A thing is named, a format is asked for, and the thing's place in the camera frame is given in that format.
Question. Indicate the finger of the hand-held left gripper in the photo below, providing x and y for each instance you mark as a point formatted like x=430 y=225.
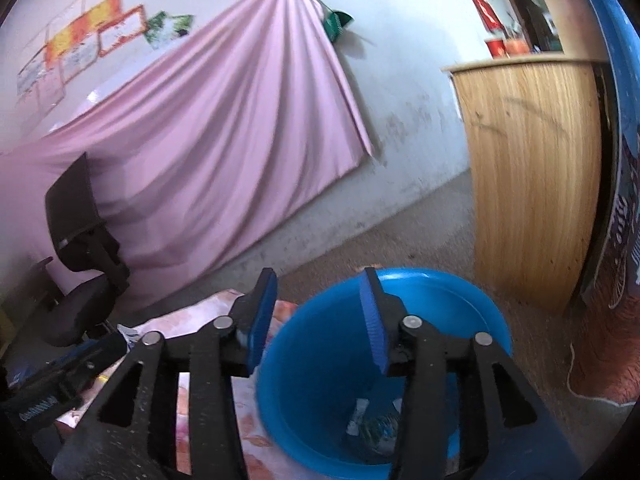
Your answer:
x=95 y=357

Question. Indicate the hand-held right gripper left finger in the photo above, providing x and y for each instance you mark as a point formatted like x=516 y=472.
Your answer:
x=262 y=320

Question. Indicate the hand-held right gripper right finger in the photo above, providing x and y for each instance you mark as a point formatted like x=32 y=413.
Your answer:
x=372 y=320

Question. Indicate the blue plastic bucket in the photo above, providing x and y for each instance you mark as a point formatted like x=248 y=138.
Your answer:
x=320 y=360

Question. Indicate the pink floral tablecloth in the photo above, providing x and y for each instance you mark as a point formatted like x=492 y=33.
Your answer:
x=192 y=310

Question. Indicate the clear crumpled plastic wrapper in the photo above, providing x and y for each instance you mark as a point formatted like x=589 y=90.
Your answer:
x=370 y=430

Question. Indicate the black office chair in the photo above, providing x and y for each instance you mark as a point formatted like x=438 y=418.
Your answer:
x=75 y=220

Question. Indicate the pink curtain cloth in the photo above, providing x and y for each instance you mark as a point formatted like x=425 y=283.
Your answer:
x=225 y=135

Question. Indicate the wooden cabinet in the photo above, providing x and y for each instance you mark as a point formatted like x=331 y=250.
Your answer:
x=530 y=170

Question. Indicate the person's leg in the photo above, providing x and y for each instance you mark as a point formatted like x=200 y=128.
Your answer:
x=605 y=350

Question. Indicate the blue printed clothing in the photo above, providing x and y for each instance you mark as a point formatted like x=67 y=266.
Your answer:
x=627 y=185

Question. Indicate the green hanging bag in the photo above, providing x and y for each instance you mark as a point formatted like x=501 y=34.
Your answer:
x=336 y=21

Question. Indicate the red cups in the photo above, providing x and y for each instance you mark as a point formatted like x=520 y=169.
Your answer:
x=505 y=46

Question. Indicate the red hanging decoration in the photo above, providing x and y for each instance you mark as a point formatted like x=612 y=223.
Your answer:
x=487 y=12

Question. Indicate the green wall pictures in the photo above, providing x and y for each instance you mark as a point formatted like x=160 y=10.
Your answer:
x=167 y=27

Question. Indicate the row of framed wall certificates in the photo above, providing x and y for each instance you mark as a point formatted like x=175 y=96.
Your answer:
x=80 y=40

